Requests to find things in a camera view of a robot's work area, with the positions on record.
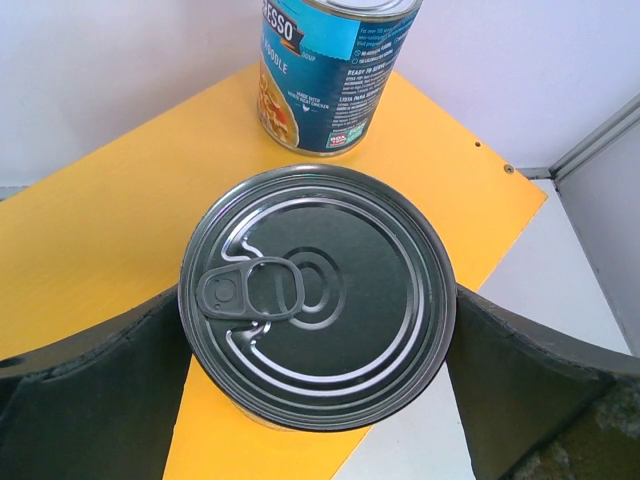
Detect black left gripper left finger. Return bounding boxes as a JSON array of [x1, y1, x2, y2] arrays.
[[1, 288, 191, 479]]

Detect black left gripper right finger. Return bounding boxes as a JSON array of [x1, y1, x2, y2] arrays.
[[447, 287, 639, 479]]

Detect blue soup can with noodles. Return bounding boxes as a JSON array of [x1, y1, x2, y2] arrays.
[[177, 164, 457, 432]]

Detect yellow wooden shelf cabinet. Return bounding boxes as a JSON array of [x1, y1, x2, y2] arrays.
[[1, 66, 546, 479]]

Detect right aluminium frame post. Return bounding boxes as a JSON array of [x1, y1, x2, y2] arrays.
[[517, 94, 640, 183]]

